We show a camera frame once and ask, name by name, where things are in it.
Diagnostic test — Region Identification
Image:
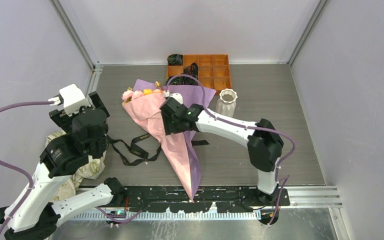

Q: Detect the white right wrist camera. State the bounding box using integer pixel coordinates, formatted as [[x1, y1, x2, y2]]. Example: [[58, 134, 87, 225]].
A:
[[162, 90, 184, 105]]

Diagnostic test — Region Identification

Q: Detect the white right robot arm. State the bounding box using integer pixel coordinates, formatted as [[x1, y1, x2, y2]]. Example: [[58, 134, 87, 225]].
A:
[[159, 97, 284, 206]]

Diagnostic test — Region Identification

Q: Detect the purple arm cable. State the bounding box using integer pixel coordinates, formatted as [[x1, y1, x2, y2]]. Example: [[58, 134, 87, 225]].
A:
[[0, 100, 147, 240], [165, 74, 297, 227]]

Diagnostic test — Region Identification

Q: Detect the pink flower bouquet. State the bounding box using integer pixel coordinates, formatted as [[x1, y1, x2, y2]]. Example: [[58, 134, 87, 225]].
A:
[[122, 79, 202, 201]]

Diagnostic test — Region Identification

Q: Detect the black ribbon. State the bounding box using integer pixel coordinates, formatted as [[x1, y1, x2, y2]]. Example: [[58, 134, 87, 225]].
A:
[[105, 133, 210, 167]]

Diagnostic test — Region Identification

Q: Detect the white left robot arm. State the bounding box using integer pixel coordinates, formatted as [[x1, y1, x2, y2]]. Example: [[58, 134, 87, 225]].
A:
[[0, 92, 126, 240]]

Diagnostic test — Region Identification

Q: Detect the orange compartment tray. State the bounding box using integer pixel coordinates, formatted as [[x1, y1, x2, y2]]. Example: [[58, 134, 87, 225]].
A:
[[166, 54, 233, 94]]

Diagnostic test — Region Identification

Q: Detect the white ribbed ceramic vase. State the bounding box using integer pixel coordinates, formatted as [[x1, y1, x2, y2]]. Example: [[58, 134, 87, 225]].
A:
[[215, 88, 238, 118]]

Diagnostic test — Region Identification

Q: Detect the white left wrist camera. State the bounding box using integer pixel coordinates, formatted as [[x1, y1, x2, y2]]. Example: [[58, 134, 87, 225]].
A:
[[48, 84, 92, 117]]

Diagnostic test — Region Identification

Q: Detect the patterned cream cloth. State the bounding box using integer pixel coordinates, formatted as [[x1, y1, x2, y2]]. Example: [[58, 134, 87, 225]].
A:
[[50, 150, 107, 202]]

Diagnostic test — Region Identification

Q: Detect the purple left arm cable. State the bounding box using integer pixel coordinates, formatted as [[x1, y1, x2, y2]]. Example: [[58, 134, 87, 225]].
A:
[[0, 100, 147, 240]]

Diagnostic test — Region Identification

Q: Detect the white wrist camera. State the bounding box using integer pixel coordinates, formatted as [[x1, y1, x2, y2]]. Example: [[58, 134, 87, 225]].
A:
[[48, 84, 92, 117], [162, 90, 184, 105]]

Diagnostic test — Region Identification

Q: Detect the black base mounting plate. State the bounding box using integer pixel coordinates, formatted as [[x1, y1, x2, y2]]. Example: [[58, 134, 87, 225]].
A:
[[105, 185, 290, 214]]

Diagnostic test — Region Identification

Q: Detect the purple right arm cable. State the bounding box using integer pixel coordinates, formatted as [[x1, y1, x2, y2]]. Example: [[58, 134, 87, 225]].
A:
[[165, 74, 297, 227]]

